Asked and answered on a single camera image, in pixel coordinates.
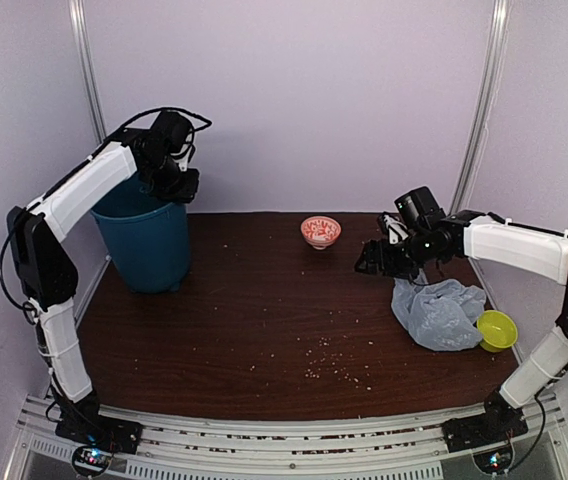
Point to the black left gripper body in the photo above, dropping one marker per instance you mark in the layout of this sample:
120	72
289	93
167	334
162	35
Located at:
168	183

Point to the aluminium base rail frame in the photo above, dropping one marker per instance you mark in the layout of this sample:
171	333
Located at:
409	446

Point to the teal plastic trash bin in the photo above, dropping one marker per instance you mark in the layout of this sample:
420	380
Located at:
146	238

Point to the yellow plastic bowl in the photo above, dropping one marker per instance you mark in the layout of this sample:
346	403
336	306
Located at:
499	331

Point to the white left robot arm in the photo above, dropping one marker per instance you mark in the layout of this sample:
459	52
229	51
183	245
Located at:
47	275

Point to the aluminium corner post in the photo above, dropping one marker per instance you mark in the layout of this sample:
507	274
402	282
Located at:
488	91
82	42

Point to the right aluminium corner post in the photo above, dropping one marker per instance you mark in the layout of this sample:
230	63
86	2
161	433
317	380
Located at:
488	91

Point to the translucent grey plastic bag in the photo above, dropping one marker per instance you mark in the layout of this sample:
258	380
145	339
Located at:
440	317

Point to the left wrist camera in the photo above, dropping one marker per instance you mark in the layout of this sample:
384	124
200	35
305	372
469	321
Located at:
173	130

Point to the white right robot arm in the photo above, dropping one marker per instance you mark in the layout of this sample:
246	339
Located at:
481	236

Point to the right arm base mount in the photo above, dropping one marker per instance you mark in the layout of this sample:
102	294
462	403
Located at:
492	433

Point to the orange patterned ceramic bowl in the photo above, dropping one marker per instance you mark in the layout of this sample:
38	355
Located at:
320	232

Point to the left aluminium corner post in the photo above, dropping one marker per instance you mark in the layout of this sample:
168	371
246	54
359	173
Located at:
82	42

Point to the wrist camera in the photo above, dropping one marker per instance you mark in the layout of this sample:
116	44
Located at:
417	212
173	130

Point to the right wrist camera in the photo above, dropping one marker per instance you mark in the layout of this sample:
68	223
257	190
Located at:
417	212

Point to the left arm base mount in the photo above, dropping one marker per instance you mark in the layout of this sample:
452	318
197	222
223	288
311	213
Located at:
100	438

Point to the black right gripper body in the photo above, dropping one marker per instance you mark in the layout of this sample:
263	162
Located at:
404	262

